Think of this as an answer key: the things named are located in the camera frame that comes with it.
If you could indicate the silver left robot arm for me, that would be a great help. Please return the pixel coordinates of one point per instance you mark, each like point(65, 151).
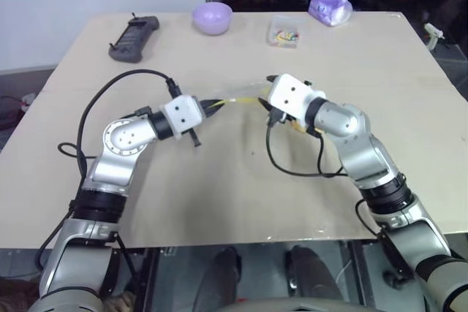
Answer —
point(117, 166)

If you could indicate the clear box with colourful bits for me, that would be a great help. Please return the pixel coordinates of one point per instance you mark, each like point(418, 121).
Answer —
point(284, 32)

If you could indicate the purple plastic bowl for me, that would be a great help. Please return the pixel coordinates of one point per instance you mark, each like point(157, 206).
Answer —
point(212, 18)

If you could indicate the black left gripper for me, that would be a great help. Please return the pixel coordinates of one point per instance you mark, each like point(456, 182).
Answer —
point(205, 111)

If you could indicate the clear plastic zip bag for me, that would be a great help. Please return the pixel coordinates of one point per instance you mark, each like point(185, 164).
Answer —
point(241, 94)

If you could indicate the white glue gun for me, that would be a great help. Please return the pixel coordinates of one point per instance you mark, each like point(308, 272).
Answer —
point(434, 34)

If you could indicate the black handheld controller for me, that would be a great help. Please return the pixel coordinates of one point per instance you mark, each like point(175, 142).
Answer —
point(133, 38)

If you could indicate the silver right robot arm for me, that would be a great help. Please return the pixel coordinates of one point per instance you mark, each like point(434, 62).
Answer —
point(365, 151)

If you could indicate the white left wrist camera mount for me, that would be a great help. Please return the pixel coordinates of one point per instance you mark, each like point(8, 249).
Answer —
point(183, 114)

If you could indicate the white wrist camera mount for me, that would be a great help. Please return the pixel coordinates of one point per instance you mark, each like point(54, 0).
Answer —
point(183, 114)
point(289, 94)

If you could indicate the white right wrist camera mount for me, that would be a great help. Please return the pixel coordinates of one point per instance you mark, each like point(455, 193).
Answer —
point(289, 94)

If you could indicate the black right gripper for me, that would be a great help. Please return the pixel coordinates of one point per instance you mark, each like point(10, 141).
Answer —
point(278, 115)

